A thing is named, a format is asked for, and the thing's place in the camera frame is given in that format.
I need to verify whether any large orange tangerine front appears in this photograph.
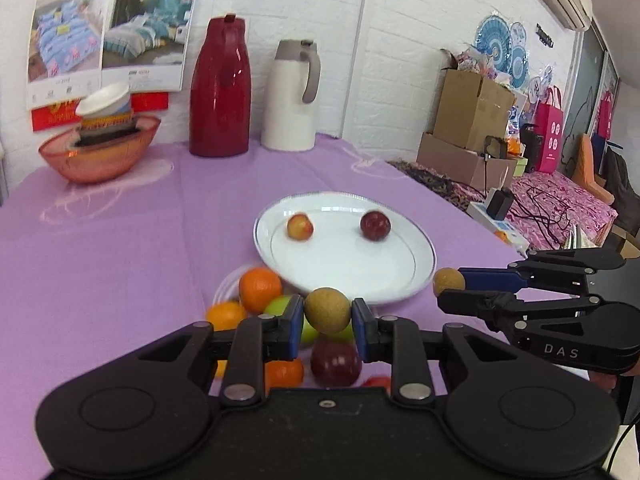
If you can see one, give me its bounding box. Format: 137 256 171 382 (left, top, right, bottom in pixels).
265 359 305 391

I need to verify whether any upper cardboard box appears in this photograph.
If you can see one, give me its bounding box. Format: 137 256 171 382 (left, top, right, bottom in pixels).
432 50 515 152

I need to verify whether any round green apple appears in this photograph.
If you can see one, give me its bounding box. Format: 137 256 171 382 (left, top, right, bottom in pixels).
300 320 355 348

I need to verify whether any purple tablecloth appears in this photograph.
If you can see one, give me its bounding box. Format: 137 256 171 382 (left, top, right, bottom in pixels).
1 138 513 479

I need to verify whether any white power strip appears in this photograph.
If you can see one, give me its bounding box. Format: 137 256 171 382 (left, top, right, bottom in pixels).
466 202 529 256

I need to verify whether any black power adapter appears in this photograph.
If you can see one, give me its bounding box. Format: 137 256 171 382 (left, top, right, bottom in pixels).
486 188 514 221

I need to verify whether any blue paper fans decoration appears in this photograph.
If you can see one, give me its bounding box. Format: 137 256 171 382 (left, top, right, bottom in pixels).
473 14 528 89

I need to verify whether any stack of small bowls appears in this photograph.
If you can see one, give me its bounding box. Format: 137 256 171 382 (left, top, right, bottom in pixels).
75 82 134 146

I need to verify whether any orange tangerine back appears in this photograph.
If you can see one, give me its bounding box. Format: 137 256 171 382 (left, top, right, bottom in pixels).
239 266 283 314

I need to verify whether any pink shopping bag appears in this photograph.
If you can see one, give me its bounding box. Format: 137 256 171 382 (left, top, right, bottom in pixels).
535 86 564 174

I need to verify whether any white thermos jug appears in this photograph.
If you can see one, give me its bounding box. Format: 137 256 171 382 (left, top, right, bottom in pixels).
260 39 321 152

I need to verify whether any red cherry tomato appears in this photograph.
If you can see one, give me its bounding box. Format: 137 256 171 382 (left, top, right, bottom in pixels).
361 375 392 394

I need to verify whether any red yellow peach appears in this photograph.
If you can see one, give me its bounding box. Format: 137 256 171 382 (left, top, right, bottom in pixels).
286 212 314 242

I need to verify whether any bedding calendar poster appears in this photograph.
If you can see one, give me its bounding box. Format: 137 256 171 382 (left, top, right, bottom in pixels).
26 0 196 131

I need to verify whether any small yellow orange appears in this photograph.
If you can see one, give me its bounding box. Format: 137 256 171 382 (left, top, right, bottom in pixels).
205 301 248 332

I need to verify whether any red glass bowl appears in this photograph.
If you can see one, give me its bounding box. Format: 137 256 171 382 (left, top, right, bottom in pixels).
38 115 160 184

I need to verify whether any white porcelain plate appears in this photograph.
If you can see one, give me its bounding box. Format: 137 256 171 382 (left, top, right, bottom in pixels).
253 192 437 304

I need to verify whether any oval green apple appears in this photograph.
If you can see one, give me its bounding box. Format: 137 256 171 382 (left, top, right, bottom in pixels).
264 295 291 316

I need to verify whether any brown longan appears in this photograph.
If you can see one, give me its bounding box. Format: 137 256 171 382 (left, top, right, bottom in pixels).
433 268 466 297
304 287 350 335

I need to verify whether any cardboard box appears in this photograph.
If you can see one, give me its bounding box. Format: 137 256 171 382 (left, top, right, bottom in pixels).
432 50 515 152
416 132 516 191

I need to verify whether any lower cardboard box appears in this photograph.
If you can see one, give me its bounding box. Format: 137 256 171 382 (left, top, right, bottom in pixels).
416 132 516 191

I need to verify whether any dark red plum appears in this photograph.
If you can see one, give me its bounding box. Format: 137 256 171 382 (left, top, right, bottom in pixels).
310 339 362 388
360 210 392 242

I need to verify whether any red thermos jug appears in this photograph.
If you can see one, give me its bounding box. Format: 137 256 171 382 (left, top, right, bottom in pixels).
189 14 252 157

